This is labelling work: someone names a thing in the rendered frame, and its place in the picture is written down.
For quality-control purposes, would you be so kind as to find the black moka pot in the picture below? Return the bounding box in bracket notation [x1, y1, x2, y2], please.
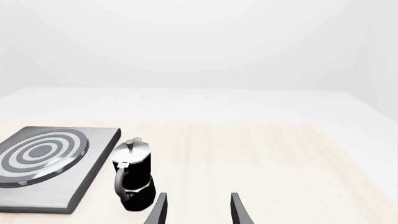
[111, 137, 157, 212]

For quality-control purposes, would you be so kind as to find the flat black stove plate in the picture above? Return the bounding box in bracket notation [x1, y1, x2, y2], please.
[0, 126, 122, 215]

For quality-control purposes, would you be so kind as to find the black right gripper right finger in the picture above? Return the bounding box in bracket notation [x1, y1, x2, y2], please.
[230, 192, 255, 224]

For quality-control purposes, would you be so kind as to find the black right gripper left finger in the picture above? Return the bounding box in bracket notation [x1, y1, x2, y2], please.
[143, 192, 168, 224]

